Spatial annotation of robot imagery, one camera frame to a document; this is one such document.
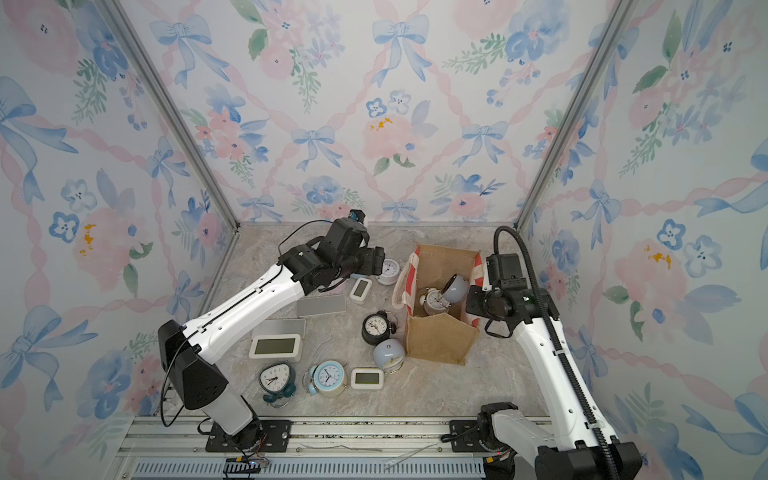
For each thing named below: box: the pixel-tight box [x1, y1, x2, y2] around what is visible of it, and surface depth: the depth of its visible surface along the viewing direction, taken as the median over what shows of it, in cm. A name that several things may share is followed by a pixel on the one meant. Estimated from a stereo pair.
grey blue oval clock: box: [441, 274, 470, 304], surface depth 90 cm
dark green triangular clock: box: [259, 362, 297, 403], surface depth 80 cm
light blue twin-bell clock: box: [302, 360, 349, 398], surface depth 81 cm
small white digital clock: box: [349, 277, 373, 305], surface depth 99 cm
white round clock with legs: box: [419, 288, 451, 315], surface depth 95 cm
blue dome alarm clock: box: [373, 338, 406, 374], surface depth 83 cm
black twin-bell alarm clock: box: [362, 310, 397, 346], surface depth 91 cm
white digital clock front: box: [350, 367, 384, 390], surface depth 82 cm
